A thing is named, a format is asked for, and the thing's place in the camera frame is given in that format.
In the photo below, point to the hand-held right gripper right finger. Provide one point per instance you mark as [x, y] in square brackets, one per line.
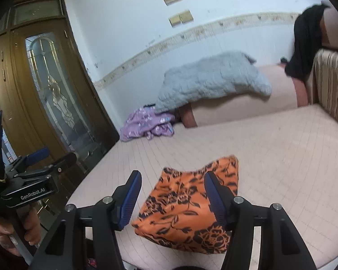
[214, 197]

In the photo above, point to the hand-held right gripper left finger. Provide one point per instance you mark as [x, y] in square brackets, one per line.
[129, 199]

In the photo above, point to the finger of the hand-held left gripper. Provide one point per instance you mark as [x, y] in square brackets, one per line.
[63, 160]
[38, 154]

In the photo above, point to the orange black floral shirt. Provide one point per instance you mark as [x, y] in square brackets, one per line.
[180, 211]

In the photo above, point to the purple floral clothes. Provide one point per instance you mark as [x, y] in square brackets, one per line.
[142, 123]

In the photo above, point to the person's left hand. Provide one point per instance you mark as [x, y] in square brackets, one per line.
[2, 236]

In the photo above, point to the wooden door with glass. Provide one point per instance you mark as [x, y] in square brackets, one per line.
[25, 95]

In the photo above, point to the pink bed mattress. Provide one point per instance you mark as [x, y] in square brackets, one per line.
[284, 160]

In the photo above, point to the pink bed backrest cushion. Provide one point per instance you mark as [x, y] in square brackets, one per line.
[242, 109]

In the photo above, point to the grey quilted pillow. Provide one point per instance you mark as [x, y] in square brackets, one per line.
[208, 81]

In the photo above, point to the striped beige cushion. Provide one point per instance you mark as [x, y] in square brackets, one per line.
[335, 90]

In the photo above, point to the black hanging cloth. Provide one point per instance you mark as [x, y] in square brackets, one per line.
[307, 42]

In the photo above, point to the gold wall switch plate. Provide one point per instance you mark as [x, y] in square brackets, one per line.
[186, 16]
[174, 21]

